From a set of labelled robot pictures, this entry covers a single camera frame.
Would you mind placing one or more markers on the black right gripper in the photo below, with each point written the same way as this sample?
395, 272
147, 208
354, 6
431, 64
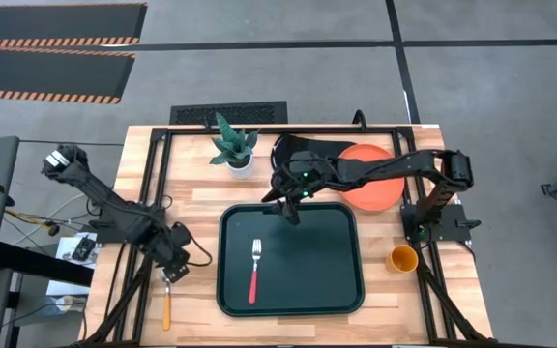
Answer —
305, 176

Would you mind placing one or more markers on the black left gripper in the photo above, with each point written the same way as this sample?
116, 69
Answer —
167, 246

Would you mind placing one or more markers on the orange round plate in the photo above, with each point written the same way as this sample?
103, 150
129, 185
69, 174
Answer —
380, 198

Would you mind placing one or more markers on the orange plastic cup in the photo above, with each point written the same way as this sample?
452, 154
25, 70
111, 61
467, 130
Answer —
402, 259

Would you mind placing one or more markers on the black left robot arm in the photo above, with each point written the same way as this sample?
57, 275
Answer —
109, 203

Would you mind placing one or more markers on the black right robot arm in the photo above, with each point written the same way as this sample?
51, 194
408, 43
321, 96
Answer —
404, 166

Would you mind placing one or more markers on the dark green plastic tray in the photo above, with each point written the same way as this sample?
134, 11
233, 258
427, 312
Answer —
307, 270

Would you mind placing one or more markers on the white plant pot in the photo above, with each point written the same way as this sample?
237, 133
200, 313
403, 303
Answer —
240, 170

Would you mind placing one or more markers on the black round dish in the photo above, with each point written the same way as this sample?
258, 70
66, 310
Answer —
307, 144

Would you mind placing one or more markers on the green snake plant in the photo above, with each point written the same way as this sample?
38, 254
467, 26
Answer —
232, 142

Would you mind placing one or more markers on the black handheld controller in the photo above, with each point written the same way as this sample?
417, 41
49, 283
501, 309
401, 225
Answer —
83, 248

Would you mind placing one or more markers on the black floor vent grille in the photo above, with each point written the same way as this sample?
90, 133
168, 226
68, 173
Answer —
227, 113

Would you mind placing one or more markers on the white paper sheet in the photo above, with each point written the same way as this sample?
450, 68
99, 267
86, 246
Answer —
61, 282

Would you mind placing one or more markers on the black side desk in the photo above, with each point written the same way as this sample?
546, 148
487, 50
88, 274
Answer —
41, 263

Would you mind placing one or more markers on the black hazard-striped floor mat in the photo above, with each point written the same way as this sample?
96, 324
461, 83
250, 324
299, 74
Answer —
46, 72
56, 21

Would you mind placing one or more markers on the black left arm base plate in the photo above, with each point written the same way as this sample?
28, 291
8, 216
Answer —
109, 232

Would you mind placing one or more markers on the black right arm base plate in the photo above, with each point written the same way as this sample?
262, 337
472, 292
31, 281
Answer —
445, 224

